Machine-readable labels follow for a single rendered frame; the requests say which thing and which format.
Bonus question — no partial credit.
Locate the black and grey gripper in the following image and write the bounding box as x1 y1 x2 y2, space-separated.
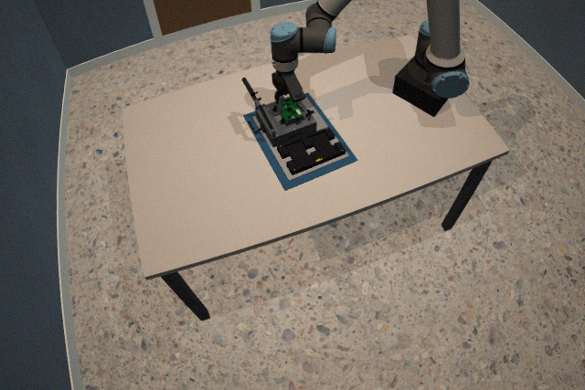
271 69 301 114

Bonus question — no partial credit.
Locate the green circuit board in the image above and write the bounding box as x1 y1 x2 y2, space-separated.
282 98 303 121

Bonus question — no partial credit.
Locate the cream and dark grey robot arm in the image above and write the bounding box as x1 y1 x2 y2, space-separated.
271 0 469 103

